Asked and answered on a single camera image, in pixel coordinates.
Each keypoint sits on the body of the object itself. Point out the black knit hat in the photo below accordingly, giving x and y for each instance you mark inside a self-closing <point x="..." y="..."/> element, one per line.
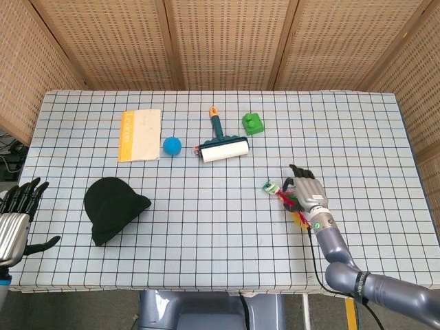
<point x="111" y="209"/>

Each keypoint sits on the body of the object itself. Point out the colourful small toy bundle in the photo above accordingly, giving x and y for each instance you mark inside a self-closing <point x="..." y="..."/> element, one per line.
<point x="290" y="203"/>

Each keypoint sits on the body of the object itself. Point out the white table leg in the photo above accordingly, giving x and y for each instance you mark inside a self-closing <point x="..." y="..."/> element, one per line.
<point x="306" y="311"/>

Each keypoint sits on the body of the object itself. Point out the teal lint roller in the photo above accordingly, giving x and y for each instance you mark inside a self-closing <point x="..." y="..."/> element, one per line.
<point x="221" y="144"/>

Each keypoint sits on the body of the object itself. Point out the checkered tablecloth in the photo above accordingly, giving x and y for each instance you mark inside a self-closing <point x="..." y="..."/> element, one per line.
<point x="220" y="192"/>

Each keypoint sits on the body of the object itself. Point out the green toy building block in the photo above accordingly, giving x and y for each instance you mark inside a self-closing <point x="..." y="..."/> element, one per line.
<point x="253" y="123"/>

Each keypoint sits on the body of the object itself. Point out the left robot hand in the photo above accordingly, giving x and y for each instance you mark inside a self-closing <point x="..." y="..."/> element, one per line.
<point x="13" y="220"/>

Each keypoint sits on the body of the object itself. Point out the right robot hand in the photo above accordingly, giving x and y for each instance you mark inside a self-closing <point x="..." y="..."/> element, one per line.
<point x="309" y="194"/>

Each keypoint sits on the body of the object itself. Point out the orange and cream booklet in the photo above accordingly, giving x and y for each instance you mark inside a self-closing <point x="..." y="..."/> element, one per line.
<point x="139" y="135"/>

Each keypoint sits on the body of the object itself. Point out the blue ball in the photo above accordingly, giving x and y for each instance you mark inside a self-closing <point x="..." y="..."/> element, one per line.
<point x="172" y="146"/>

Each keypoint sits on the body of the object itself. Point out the woven bamboo folding screen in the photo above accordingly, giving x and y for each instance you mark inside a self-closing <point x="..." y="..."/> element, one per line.
<point x="220" y="44"/>

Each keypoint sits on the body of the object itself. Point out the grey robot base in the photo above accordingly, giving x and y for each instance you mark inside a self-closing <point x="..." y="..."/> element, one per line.
<point x="209" y="311"/>

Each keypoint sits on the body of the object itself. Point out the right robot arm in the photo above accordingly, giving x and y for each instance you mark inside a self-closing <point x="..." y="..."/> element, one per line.
<point x="357" y="268"/>

